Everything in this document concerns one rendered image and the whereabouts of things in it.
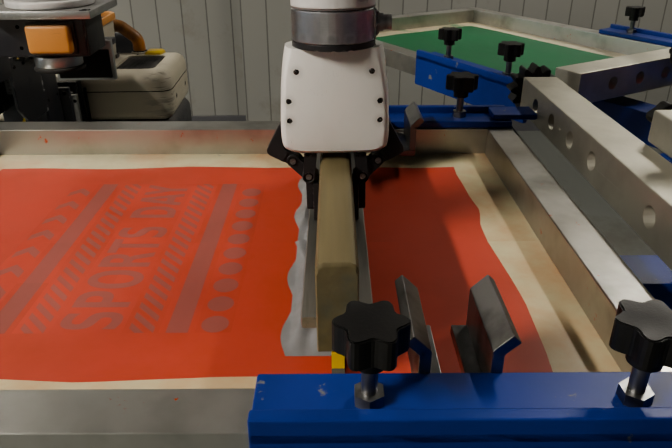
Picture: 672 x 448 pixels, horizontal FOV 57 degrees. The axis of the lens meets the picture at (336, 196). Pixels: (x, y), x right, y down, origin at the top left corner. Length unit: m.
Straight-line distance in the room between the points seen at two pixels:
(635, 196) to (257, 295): 0.37
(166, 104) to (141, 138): 0.68
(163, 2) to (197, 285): 3.23
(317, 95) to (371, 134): 0.06
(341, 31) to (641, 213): 0.32
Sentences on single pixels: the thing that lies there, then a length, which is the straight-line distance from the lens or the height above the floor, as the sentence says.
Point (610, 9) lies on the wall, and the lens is 4.06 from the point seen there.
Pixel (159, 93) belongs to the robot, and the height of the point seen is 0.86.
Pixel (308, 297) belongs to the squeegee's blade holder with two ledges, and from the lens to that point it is 0.50.
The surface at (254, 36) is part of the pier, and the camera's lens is 3.61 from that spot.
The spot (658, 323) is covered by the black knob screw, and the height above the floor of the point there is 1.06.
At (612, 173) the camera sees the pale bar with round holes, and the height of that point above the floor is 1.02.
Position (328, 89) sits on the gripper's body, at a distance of 0.55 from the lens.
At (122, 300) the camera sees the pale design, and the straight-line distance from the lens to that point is 0.59.
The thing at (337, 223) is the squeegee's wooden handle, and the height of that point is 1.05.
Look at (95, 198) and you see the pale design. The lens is 0.79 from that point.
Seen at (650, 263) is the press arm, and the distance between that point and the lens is 0.75.
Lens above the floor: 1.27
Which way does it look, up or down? 25 degrees down
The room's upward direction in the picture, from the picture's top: straight up
